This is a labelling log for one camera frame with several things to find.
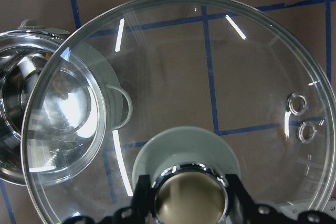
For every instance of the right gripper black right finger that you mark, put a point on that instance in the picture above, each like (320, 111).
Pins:
(243, 209)

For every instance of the glass pot lid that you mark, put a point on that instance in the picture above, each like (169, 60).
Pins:
(217, 87)

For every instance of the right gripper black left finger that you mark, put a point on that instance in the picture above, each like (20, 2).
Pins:
(139, 207)

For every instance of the pale green electric pot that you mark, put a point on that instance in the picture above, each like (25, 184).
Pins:
(61, 117)

